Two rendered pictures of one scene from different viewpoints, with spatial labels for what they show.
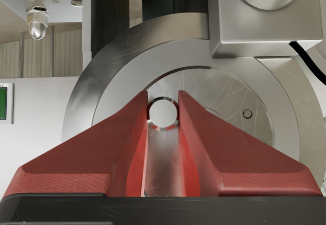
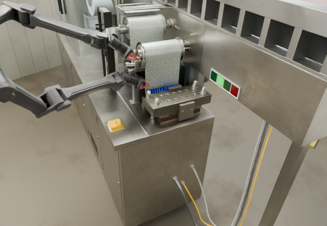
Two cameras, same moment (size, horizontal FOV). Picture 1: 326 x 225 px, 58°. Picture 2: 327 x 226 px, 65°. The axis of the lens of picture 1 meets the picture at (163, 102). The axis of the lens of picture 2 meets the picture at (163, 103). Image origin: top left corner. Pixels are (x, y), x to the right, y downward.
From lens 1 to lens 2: 150 cm
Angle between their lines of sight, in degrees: 62
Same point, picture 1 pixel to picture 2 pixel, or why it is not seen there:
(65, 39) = not seen: outside the picture
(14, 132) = (211, 65)
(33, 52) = not seen: outside the picture
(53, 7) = (196, 91)
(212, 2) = (136, 65)
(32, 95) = (207, 73)
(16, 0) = (197, 96)
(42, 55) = not seen: outside the picture
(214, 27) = (136, 63)
